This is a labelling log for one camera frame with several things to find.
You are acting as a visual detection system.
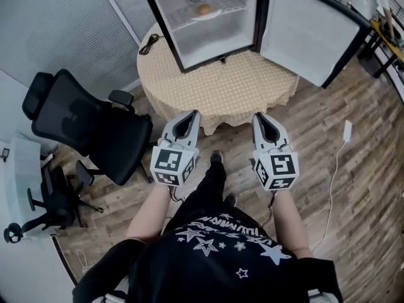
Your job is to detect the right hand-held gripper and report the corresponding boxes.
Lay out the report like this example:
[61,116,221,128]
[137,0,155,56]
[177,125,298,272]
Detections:
[251,112,300,192]

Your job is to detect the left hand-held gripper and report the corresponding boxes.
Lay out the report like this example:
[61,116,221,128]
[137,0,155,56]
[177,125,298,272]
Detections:
[149,110,201,187]

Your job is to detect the black mini fridge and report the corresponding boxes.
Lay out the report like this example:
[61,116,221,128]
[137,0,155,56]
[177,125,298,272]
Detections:
[144,0,372,90]

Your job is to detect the white plate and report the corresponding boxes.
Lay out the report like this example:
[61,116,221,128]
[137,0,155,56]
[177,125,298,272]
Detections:
[190,9,222,21]

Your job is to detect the person's left forearm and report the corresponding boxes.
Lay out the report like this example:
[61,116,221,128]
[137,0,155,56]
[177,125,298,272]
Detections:
[125,184,178,243]

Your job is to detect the person's right forearm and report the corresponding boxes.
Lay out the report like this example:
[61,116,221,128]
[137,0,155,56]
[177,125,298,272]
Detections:
[270,188,312,259]

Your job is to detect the round table with checkered cloth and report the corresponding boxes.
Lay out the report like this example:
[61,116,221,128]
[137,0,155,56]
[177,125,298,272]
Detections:
[136,22,300,137]

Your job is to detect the person's black trousers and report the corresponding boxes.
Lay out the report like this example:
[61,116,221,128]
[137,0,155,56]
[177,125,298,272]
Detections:
[162,160,238,235]

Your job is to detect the white power adapter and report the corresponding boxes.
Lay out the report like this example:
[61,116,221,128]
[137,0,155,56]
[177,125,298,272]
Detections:
[342,119,354,144]

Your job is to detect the black mesh office chair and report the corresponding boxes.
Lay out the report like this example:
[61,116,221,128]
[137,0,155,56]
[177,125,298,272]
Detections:
[21,68,155,187]

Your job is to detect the person's black star t-shirt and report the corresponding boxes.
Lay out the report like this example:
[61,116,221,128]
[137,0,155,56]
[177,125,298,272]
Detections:
[71,204,344,303]

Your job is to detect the small black office chair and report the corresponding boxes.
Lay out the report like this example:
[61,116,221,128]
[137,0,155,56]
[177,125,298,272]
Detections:
[3,158,105,244]

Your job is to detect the wooden work table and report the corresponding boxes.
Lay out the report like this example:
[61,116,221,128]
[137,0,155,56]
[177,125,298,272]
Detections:
[356,11,404,79]

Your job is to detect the white window blinds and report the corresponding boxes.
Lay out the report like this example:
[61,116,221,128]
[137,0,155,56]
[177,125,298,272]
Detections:
[0,0,152,94]

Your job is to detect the white desk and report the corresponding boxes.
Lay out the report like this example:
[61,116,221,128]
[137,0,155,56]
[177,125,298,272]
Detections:
[0,133,56,243]

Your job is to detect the black metal railing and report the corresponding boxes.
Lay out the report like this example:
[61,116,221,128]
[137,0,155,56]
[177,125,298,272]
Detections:
[387,0,404,23]

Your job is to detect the thin left gripper cable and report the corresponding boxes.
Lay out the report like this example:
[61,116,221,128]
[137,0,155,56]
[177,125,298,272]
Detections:
[169,185,186,203]

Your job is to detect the thin gripper cable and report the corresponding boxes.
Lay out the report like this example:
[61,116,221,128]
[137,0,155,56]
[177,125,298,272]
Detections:
[260,190,277,229]
[169,185,186,203]

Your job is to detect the thin right gripper cable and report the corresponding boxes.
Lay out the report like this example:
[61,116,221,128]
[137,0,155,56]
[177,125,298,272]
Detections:
[260,190,277,229]

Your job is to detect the long white cable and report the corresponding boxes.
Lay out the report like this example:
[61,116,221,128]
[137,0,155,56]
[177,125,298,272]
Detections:
[310,140,348,254]

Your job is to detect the coiled black cable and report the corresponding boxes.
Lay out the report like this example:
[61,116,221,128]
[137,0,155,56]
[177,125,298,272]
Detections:
[138,33,160,57]

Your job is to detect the white wire fridge shelf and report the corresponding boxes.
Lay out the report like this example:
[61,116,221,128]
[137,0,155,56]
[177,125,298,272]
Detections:
[165,0,251,33]

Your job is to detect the short white cord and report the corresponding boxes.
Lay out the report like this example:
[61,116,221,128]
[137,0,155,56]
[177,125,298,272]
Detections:
[75,249,93,275]

